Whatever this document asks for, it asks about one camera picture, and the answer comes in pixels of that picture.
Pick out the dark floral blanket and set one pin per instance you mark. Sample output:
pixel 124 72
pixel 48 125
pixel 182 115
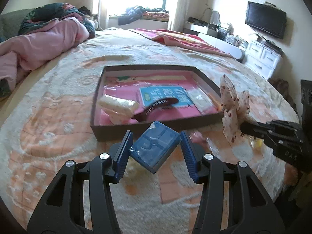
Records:
pixel 45 17

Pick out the clear plastic packet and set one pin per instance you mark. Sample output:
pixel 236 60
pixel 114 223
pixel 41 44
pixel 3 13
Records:
pixel 201 101

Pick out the green sofa headboard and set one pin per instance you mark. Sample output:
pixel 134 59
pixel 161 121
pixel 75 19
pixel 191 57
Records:
pixel 10 23

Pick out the dark clothes on windowsill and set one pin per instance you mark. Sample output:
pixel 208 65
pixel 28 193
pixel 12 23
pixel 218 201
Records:
pixel 133 14

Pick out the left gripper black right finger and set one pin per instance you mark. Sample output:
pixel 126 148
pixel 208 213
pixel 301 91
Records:
pixel 233 200

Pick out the yellow hair clip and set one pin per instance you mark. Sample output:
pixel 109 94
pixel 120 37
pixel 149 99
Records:
pixel 256 142

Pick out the red pink floral blanket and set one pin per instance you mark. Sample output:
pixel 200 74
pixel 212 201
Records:
pixel 178 39

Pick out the black wall television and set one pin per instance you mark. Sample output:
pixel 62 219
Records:
pixel 266 18

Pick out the brown cardboard tray box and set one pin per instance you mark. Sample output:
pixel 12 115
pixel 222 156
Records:
pixel 104 130

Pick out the white drawer cabinet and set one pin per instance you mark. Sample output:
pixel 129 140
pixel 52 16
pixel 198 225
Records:
pixel 262 60

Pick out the cream white hair clip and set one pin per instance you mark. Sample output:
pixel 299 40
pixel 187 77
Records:
pixel 119 110

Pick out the dark red hair claw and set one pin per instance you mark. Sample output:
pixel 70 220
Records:
pixel 165 102

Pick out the pink quilt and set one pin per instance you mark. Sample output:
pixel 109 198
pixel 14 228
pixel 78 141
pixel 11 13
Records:
pixel 25 53

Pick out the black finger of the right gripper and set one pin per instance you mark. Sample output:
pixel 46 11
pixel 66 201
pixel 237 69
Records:
pixel 260 130

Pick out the beige patterned bed cover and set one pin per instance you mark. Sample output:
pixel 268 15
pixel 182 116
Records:
pixel 46 123

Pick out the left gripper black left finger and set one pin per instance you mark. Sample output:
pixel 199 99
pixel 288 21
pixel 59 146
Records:
pixel 60 209

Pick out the pink fluffy hair clip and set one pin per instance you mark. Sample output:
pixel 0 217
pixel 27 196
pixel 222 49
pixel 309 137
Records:
pixel 198 138

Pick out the spotted sheer fabric bow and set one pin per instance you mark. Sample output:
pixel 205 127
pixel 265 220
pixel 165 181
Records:
pixel 236 109

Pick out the blue plastic jewelry box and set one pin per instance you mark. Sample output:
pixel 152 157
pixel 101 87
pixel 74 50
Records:
pixel 154 146

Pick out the pink book blue label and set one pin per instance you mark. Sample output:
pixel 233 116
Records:
pixel 150 88

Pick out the white desk with clutter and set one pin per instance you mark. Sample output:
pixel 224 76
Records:
pixel 213 33

